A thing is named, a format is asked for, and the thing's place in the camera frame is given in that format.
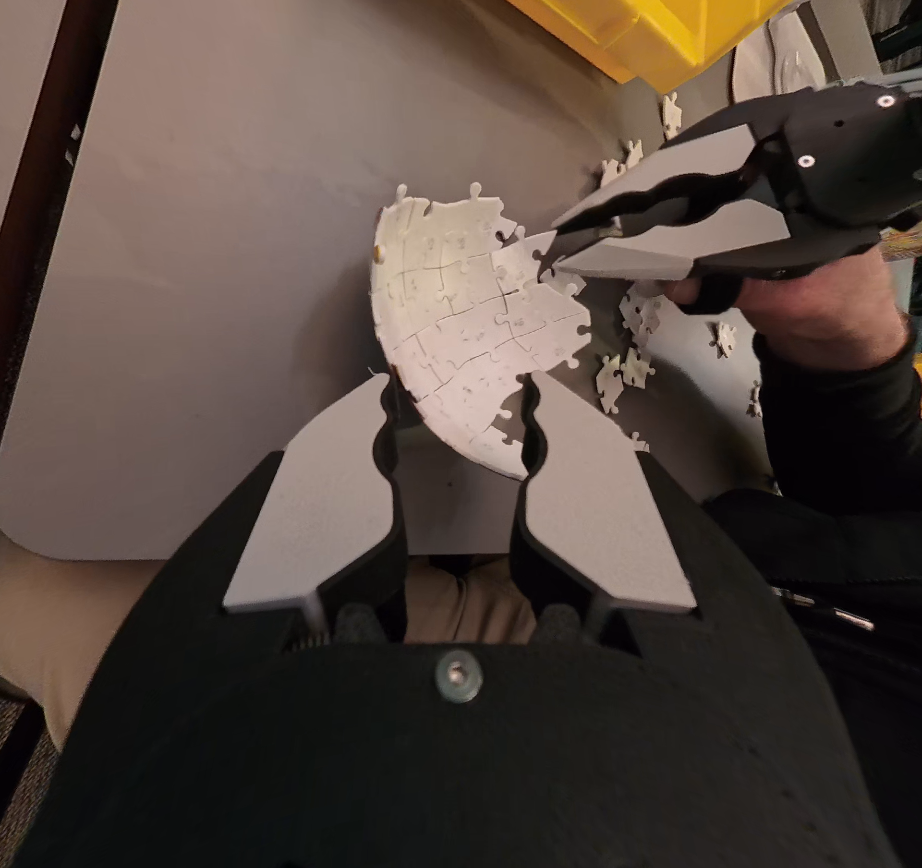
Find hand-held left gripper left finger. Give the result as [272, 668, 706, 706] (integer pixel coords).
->
[222, 371, 410, 642]

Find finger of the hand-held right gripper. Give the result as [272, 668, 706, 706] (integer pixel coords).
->
[551, 125, 764, 233]
[555, 198, 793, 284]

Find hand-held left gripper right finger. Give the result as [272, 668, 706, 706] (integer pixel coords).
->
[510, 370, 698, 642]

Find puzzle pieces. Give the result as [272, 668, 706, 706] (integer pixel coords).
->
[594, 90, 766, 453]

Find single white puzzle piece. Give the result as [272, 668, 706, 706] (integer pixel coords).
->
[493, 229, 561, 286]

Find partly built puzzle ball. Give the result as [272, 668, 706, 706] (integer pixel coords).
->
[369, 182, 593, 482]

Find person's right forearm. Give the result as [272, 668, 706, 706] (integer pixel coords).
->
[752, 321, 922, 518]

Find person's right hand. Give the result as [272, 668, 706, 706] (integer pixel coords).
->
[663, 245, 910, 372]

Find person's beige trousers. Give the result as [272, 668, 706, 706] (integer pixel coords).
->
[0, 533, 539, 751]

